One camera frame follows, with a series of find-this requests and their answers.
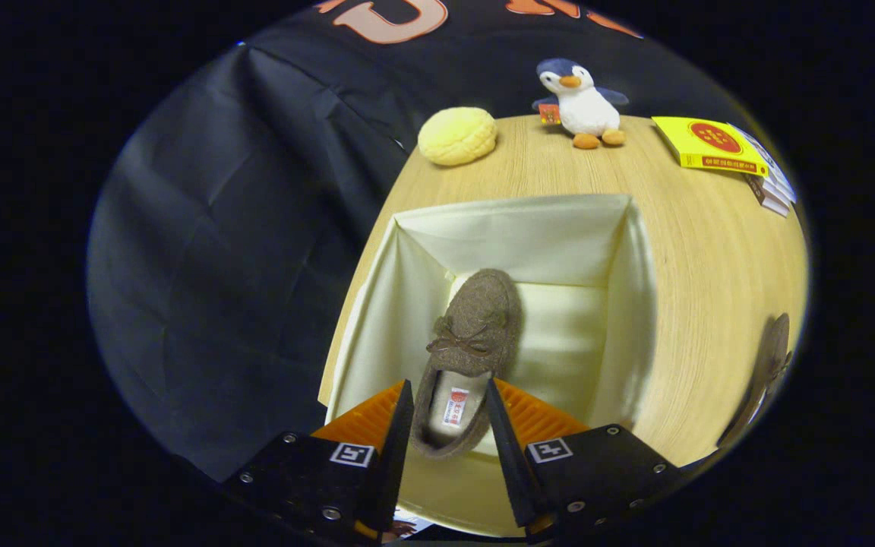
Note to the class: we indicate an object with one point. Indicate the yellow book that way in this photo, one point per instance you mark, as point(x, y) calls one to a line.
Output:
point(711, 140)

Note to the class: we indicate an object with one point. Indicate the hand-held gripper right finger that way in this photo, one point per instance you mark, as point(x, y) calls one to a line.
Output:
point(517, 471)

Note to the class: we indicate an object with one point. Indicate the brown shoe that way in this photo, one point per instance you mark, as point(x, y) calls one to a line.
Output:
point(475, 311)
point(772, 357)

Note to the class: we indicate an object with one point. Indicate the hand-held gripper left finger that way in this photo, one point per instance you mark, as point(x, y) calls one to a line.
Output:
point(392, 471)

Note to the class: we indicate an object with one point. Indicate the plush penguin toy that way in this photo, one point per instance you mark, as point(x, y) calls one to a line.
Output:
point(585, 110)

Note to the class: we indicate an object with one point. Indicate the white illustrated book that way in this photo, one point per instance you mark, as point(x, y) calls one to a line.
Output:
point(779, 178)

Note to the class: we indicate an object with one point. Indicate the cream fabric storage box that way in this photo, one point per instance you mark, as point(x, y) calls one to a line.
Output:
point(529, 235)

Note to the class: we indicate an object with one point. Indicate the brown spine book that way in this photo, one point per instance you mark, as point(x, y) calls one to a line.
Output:
point(768, 199)

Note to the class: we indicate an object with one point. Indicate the yellow bun plush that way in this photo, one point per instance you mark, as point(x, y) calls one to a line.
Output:
point(456, 137)

